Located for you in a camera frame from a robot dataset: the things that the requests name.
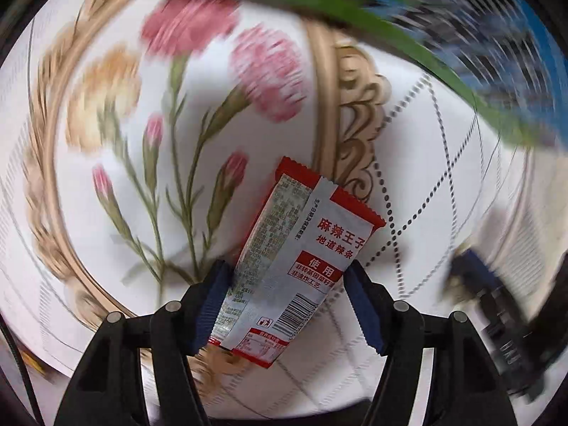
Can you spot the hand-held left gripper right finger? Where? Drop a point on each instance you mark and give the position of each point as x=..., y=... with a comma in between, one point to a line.
x=364, y=310

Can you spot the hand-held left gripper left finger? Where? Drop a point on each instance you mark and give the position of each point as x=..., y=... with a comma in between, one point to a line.
x=213, y=306

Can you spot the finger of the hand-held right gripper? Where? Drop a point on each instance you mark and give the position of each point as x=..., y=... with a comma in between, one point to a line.
x=475, y=270

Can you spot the long red white snack packet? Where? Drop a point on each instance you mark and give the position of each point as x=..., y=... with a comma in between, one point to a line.
x=293, y=266

